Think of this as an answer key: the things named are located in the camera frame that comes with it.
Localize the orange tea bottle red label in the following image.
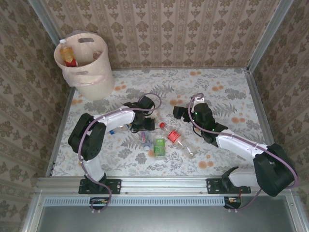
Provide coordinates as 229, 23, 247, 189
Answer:
59, 38, 78, 67

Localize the grey metal sheet panel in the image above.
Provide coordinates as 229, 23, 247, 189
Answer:
36, 205, 297, 232

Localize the green label plastic bottle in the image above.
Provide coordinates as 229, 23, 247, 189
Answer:
152, 129, 167, 159

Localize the blue yellow label clear bottle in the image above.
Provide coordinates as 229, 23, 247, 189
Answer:
108, 124, 133, 135

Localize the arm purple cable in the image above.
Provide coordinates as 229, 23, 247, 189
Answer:
78, 92, 162, 215
189, 93, 299, 213

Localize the grey slotted cable duct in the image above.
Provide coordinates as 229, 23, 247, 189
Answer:
44, 196, 242, 206

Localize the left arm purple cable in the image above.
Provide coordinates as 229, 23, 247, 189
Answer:
78, 92, 162, 215

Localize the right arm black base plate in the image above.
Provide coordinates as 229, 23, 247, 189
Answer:
206, 178, 252, 195

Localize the aluminium frame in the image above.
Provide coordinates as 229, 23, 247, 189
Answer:
21, 0, 309, 232

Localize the red label red cap bottle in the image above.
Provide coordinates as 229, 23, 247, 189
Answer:
158, 122, 197, 159

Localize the pink label clear bottle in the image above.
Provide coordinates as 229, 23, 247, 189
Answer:
140, 131, 153, 152

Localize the beige round waste bin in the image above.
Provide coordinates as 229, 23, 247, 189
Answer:
53, 30, 115, 101

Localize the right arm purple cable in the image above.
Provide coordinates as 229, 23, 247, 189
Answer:
189, 93, 299, 213

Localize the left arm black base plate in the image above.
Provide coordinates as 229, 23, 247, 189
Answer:
78, 178, 122, 195

